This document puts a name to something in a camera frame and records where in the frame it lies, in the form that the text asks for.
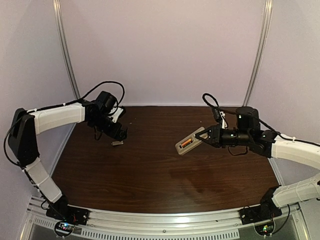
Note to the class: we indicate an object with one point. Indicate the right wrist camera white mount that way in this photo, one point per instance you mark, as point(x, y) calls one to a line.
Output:
point(219, 117)

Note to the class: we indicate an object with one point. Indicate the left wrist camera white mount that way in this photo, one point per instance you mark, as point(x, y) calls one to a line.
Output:
point(116, 113)

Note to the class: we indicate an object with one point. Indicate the aluminium front rail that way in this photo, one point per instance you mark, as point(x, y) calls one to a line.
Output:
point(112, 225)

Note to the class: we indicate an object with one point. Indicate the left aluminium frame post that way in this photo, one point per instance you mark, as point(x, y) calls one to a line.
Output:
point(64, 47)

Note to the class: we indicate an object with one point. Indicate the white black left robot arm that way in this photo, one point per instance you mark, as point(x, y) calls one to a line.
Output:
point(101, 114)

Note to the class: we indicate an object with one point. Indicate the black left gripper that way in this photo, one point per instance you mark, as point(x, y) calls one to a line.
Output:
point(113, 133)

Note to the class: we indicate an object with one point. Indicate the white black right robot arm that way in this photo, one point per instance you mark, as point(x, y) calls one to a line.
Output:
point(268, 143)

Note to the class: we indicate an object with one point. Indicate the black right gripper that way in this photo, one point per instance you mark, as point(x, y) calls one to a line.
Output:
point(215, 133)

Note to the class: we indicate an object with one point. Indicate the grey remote battery cover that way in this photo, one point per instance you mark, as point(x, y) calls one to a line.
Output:
point(117, 143)

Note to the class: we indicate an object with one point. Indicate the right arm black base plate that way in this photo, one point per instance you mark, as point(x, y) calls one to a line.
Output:
point(258, 213)

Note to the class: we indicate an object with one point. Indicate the right aluminium frame post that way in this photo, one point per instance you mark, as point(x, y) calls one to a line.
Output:
point(263, 37)

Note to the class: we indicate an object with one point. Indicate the circuit board with leds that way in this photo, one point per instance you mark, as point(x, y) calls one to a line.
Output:
point(265, 229)
point(63, 229)

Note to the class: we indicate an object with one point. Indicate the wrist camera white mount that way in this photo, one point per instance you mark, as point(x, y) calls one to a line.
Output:
point(219, 117)
point(116, 113)

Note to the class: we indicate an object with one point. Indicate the right circuit board with LEDs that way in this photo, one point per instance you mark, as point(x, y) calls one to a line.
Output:
point(265, 229)

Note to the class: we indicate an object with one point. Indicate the aluminium frame post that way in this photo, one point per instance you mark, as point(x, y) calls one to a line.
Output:
point(64, 47)
point(263, 37)

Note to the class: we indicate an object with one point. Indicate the left circuit board with LEDs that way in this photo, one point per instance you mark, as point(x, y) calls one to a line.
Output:
point(63, 229)

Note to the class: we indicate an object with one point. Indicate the white remote control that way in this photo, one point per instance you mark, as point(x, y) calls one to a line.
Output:
point(196, 142)

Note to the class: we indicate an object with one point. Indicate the orange AAA battery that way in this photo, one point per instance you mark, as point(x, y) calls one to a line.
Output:
point(183, 145)

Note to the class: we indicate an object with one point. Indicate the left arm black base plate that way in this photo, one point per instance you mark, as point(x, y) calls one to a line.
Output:
point(69, 214)

